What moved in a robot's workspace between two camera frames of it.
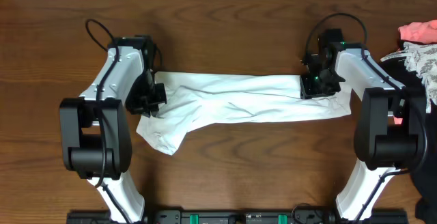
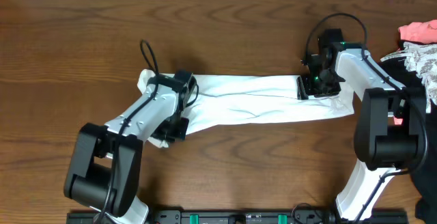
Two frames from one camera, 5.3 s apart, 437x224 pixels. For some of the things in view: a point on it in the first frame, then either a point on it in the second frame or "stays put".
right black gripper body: [311, 87] stays put
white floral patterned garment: [422, 60] stays put
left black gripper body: [150, 100] -> [178, 128]
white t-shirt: [195, 100] stays put
